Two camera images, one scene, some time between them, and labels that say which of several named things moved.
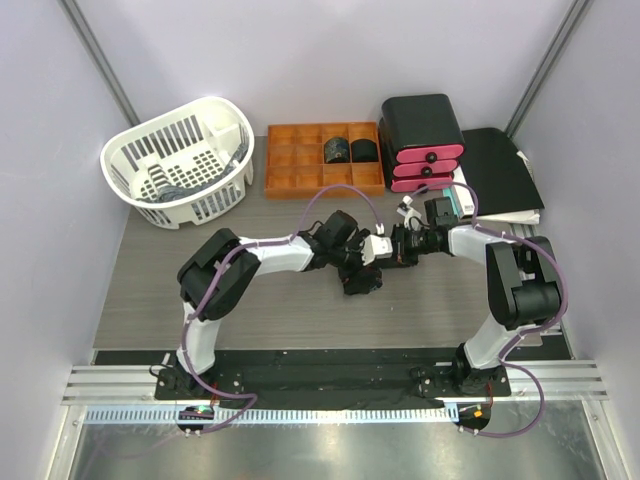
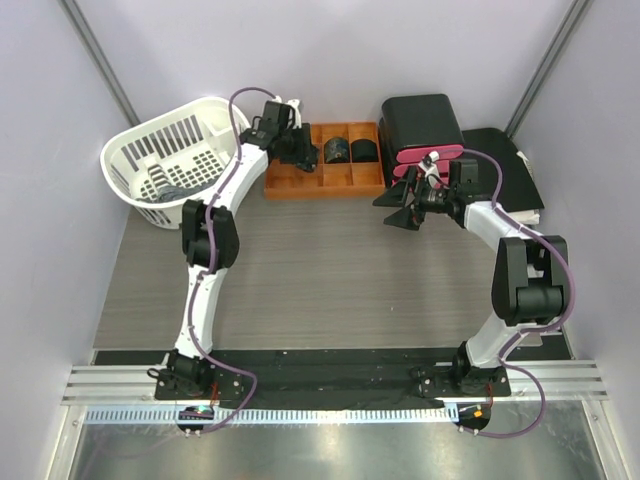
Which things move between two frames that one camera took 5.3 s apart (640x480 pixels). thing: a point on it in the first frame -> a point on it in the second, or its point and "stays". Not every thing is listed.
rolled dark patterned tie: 336,150 stays
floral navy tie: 364,281 -> 307,158
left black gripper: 355,244 -> 303,134
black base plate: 331,379 stays
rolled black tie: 364,150 stays
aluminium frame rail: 114,385 stays
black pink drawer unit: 420,142 stays
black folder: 501,177 stays
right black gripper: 400,251 -> 398,195
